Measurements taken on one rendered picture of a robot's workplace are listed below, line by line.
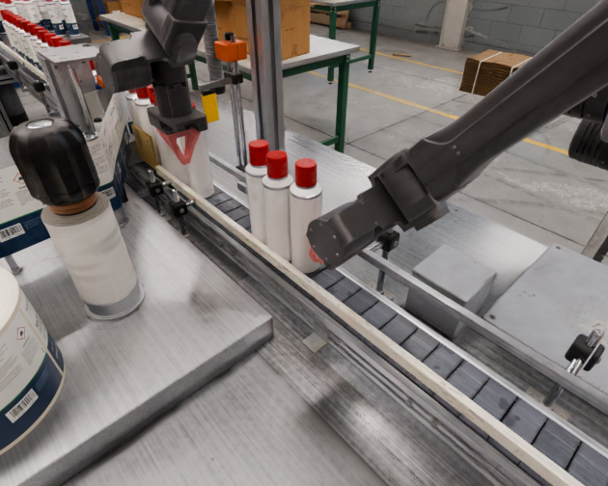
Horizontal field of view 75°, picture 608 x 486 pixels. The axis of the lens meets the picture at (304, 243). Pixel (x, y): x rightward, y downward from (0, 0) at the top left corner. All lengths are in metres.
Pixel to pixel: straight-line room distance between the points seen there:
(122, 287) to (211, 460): 0.28
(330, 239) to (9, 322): 0.36
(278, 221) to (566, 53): 0.46
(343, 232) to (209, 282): 0.33
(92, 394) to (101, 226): 0.22
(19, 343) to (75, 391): 0.11
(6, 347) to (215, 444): 0.27
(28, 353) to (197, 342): 0.20
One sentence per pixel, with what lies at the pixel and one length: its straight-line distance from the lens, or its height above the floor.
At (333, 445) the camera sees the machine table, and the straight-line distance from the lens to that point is 0.58.
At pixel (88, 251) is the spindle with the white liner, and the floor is 1.02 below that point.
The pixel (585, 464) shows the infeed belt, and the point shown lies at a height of 0.88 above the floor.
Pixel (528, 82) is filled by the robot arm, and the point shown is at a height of 1.27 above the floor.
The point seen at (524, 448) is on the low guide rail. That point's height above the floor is 0.92.
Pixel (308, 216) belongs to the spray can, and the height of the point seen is 1.01.
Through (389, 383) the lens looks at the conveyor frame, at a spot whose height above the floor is 0.86.
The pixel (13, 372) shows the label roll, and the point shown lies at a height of 0.97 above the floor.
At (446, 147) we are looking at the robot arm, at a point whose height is 1.20.
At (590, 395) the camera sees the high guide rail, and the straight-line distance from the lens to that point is 0.56.
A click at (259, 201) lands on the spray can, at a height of 0.99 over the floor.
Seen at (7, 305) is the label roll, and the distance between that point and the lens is 0.56.
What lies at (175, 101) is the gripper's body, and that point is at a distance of 0.72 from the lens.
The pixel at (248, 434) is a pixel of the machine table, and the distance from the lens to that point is 0.59.
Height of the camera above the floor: 1.36
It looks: 39 degrees down
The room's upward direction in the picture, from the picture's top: straight up
